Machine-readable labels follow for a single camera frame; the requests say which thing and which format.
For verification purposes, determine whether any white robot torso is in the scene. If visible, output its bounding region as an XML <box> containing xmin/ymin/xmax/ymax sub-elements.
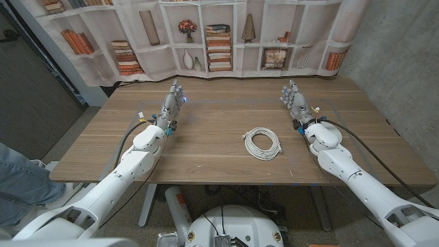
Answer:
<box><xmin>0</xmin><ymin>237</ymin><xmax>140</xmax><ymax>247</ymax></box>

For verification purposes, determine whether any person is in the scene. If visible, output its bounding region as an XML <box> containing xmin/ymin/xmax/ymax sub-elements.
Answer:
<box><xmin>0</xmin><ymin>142</ymin><xmax>67</xmax><ymax>228</ymax></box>

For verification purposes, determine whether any grey table leg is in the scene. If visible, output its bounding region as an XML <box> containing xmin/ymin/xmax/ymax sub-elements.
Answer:
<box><xmin>309</xmin><ymin>185</ymin><xmax>333</xmax><ymax>233</ymax></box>
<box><xmin>138</xmin><ymin>184</ymin><xmax>158</xmax><ymax>228</ymax></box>

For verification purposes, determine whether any white Ethernet cable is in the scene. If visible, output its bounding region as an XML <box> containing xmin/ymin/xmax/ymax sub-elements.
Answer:
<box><xmin>241</xmin><ymin>127</ymin><xmax>283</xmax><ymax>161</ymax></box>

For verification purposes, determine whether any foil tray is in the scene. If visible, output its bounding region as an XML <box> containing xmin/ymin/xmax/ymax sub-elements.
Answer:
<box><xmin>156</xmin><ymin>232</ymin><xmax>180</xmax><ymax>247</ymax></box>

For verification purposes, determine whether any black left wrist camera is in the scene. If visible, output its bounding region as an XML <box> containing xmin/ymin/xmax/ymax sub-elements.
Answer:
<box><xmin>165</xmin><ymin>120</ymin><xmax>178</xmax><ymax>137</ymax></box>

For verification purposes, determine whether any white roll with orange label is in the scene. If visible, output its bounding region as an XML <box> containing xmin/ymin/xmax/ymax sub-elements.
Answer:
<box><xmin>164</xmin><ymin>185</ymin><xmax>193</xmax><ymax>246</ymax></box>

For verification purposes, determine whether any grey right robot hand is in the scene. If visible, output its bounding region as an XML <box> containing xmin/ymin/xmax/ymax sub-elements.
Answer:
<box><xmin>279</xmin><ymin>79</ymin><xmax>316</xmax><ymax>126</ymax></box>

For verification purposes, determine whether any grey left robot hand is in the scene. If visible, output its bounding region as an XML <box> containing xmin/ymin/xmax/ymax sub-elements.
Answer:
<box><xmin>156</xmin><ymin>79</ymin><xmax>187</xmax><ymax>130</ymax></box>

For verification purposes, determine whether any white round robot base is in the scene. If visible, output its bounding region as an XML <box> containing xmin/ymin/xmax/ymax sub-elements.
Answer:
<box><xmin>185</xmin><ymin>204</ymin><xmax>285</xmax><ymax>247</ymax></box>

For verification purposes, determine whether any printed bookshelf backdrop cloth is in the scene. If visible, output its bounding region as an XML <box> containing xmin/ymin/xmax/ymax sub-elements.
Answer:
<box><xmin>20</xmin><ymin>0</ymin><xmax>373</xmax><ymax>87</ymax></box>

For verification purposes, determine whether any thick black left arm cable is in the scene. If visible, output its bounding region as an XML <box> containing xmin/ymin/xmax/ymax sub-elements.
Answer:
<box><xmin>112</xmin><ymin>119</ymin><xmax>157</xmax><ymax>169</ymax></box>

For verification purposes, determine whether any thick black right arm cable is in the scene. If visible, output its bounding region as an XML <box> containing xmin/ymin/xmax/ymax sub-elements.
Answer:
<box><xmin>320</xmin><ymin>118</ymin><xmax>436</xmax><ymax>209</ymax></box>

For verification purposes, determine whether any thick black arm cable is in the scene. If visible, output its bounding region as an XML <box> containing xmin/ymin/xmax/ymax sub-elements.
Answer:
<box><xmin>320</xmin><ymin>118</ymin><xmax>436</xmax><ymax>209</ymax></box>
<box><xmin>112</xmin><ymin>119</ymin><xmax>157</xmax><ymax>169</ymax></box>

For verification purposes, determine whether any dark grey door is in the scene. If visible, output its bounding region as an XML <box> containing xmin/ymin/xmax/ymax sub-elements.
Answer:
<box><xmin>0</xmin><ymin>3</ymin><xmax>86</xmax><ymax>161</ymax></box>

